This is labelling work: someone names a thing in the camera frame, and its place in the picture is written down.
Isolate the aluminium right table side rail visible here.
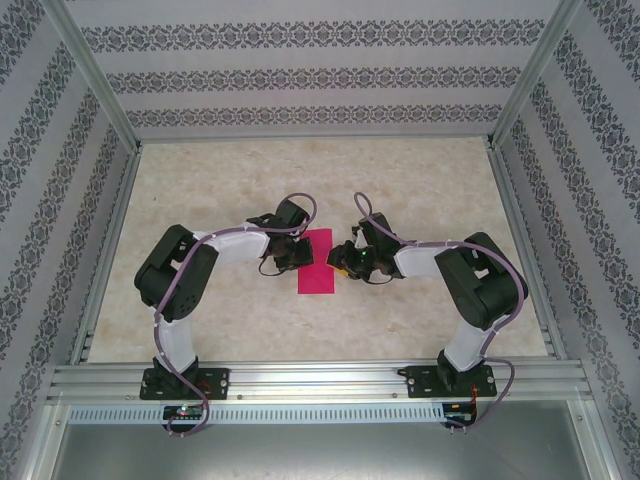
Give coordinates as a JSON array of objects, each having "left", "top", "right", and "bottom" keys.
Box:
[{"left": 487, "top": 147, "right": 569, "bottom": 359}]

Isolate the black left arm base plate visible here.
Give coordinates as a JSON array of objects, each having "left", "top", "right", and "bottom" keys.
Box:
[{"left": 138, "top": 367, "right": 231, "bottom": 401}]

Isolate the grey sheet metal tray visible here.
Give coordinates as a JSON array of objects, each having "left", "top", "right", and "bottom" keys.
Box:
[{"left": 29, "top": 399, "right": 616, "bottom": 480}]

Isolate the circuit board with green light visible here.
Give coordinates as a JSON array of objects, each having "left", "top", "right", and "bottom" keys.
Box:
[{"left": 163, "top": 405, "right": 205, "bottom": 421}]

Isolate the circuit board with orange wires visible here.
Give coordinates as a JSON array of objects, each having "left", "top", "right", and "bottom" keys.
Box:
[{"left": 444, "top": 402, "right": 479, "bottom": 424}]

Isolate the aluminium frame post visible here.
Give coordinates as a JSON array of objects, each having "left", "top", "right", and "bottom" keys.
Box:
[
  {"left": 42, "top": 0, "right": 144, "bottom": 151},
  {"left": 487, "top": 0, "right": 584, "bottom": 151}
]

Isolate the slotted grey cable duct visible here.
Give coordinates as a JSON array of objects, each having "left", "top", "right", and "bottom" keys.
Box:
[{"left": 67, "top": 403, "right": 449, "bottom": 425}]

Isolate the aluminium left table side rail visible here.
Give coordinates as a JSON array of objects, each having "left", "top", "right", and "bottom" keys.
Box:
[{"left": 69, "top": 147, "right": 144, "bottom": 364}]

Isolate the aluminium left frame post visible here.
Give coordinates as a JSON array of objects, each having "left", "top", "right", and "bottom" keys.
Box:
[{"left": 42, "top": 0, "right": 144, "bottom": 151}]

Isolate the aluminium table side rail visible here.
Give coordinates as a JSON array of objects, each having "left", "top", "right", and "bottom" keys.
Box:
[
  {"left": 69, "top": 147, "right": 144, "bottom": 364},
  {"left": 487, "top": 147, "right": 569, "bottom": 359}
]

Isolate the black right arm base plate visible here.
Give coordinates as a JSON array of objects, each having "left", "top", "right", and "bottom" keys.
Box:
[{"left": 405, "top": 364, "right": 497, "bottom": 400}]

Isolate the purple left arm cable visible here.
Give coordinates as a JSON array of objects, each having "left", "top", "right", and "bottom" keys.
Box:
[{"left": 152, "top": 193, "right": 321, "bottom": 437}]

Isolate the pink square paper sheet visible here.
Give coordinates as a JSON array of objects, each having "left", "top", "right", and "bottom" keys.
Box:
[{"left": 297, "top": 227, "right": 336, "bottom": 295}]

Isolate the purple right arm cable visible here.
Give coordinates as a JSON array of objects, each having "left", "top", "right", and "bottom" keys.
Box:
[{"left": 353, "top": 192, "right": 529, "bottom": 435}]

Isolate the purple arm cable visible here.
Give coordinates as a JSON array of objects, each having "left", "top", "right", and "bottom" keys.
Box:
[
  {"left": 152, "top": 193, "right": 321, "bottom": 437},
  {"left": 353, "top": 192, "right": 529, "bottom": 435}
]

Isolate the long aluminium mounting rail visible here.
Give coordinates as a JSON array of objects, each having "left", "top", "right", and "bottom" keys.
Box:
[{"left": 47, "top": 357, "right": 594, "bottom": 404}]

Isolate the aluminium right frame post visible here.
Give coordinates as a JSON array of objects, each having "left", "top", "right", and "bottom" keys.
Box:
[{"left": 487, "top": 0, "right": 584, "bottom": 151}]

